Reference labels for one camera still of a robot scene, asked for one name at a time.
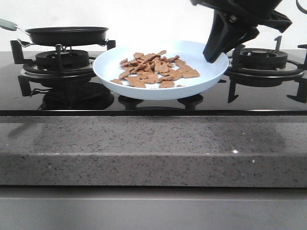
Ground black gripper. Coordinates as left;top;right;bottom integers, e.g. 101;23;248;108
191;0;292;63

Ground brown meat pieces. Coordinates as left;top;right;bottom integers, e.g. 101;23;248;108
111;50;201;88

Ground light blue plate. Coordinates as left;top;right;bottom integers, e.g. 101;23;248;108
93;40;229;100

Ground black pan with mint handle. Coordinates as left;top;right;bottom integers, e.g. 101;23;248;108
0;18;109;46

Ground black burner without pan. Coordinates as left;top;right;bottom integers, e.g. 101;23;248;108
225;48;305;81

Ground silver stove knob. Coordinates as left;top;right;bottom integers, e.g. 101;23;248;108
177;94;203;107
118;95;143;107

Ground black pan support grate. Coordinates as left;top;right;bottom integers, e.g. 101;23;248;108
9;39;116;75
224;35;307;103

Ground black burner under pan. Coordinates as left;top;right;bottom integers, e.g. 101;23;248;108
21;50;94;79

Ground black glass gas cooktop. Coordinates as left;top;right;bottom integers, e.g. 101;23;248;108
0;52;307;116

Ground black cable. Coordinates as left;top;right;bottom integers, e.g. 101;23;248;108
296;0;307;15

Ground wire pan support ring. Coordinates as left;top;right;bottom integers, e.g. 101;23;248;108
16;38;109;53

